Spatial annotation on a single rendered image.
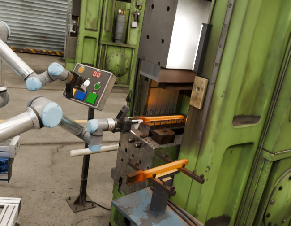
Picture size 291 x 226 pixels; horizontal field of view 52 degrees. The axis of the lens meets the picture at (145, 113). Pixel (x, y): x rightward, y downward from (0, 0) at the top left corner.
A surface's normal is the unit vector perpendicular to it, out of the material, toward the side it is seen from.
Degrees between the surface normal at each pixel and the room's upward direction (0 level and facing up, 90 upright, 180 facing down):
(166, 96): 90
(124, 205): 0
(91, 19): 89
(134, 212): 0
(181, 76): 90
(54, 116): 88
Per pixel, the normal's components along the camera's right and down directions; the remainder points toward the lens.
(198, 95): -0.81, 0.05
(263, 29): 0.56, 0.33
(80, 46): 0.29, 0.34
